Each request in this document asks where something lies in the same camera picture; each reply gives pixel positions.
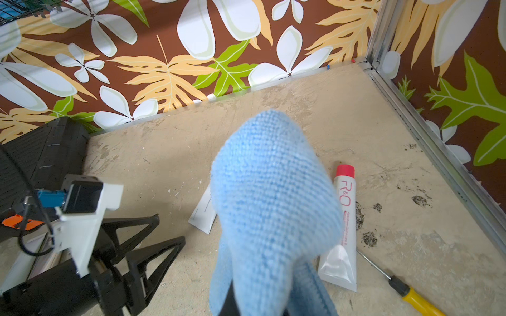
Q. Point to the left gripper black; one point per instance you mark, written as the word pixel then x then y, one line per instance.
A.
pixel 59 288

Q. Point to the white tube black cap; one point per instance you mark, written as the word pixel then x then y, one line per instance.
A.
pixel 204 214

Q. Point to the blue microfiber cloth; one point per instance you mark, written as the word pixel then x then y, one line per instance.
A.
pixel 278 211

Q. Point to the white tube pink cap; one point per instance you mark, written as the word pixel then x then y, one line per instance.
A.
pixel 339 265

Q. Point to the black tool case orange latches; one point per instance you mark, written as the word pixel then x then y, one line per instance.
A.
pixel 46 155

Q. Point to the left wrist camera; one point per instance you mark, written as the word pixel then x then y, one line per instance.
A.
pixel 80 205

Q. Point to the black wire basket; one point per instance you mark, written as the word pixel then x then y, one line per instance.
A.
pixel 13 10

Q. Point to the yellow handle screwdriver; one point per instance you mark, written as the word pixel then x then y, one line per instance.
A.
pixel 408 293

